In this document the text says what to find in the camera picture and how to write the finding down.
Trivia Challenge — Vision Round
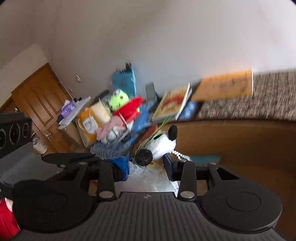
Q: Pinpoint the orange book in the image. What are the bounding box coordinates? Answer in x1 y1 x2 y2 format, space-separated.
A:
191 69 253 102

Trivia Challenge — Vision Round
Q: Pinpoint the black speaker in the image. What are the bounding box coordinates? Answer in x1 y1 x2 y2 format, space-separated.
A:
0 112 32 158

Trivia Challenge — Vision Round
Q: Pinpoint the brown cardboard box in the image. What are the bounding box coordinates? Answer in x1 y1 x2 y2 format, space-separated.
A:
136 119 296 241

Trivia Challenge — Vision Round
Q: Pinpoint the red plush toy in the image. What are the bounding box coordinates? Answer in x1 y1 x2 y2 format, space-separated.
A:
113 96 143 123

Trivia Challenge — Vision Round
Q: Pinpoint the blue checkered cloth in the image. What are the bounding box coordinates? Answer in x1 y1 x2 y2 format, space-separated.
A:
90 135 138 159

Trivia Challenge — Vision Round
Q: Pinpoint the yellow-green round plush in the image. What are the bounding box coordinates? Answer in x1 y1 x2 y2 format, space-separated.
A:
108 89 130 112

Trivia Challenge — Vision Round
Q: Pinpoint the green grass plant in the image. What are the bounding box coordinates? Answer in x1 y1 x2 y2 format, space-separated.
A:
132 116 173 156

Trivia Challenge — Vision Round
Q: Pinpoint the orange paper bag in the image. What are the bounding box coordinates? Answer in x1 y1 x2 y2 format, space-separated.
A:
76 101 111 148

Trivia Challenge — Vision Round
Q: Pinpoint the blue bag with clip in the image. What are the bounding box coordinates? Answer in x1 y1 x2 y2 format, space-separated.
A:
111 62 137 98

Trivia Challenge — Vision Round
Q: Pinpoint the black white panda plush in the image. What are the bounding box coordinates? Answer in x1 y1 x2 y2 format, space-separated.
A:
134 125 178 166

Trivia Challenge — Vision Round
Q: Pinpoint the small mirror stand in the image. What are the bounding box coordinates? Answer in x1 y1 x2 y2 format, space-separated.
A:
145 82 157 101

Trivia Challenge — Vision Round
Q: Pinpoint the illustrated red-haired book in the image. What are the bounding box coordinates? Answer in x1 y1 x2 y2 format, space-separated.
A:
151 83 192 123

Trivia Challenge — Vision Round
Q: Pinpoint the patterned table cloth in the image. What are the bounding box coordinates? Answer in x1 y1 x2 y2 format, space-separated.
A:
196 69 295 121

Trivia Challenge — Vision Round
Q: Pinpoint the pink cloth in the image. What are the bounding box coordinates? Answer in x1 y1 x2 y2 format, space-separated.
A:
96 115 123 141

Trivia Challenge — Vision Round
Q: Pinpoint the wooden door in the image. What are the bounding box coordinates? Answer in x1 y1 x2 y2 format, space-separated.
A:
11 63 72 153

